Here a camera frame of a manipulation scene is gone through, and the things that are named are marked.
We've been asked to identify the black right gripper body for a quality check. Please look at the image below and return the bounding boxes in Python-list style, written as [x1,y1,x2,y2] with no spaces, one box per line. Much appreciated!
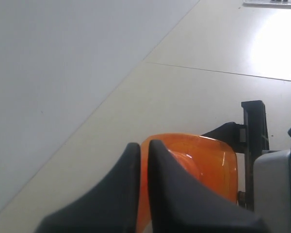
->
[238,100,291,233]

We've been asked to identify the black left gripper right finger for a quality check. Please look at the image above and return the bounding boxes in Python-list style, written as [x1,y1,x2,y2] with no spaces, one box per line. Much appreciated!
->
[147,140,270,233]

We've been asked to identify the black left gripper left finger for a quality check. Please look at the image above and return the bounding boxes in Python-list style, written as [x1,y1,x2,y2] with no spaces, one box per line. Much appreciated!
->
[36,143,141,233]

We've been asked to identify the orange pump soap bottle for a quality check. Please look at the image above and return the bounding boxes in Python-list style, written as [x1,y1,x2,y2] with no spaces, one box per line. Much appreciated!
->
[136,133,238,233]

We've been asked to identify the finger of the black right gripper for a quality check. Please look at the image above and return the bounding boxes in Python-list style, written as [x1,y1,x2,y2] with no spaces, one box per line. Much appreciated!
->
[202,122,247,153]

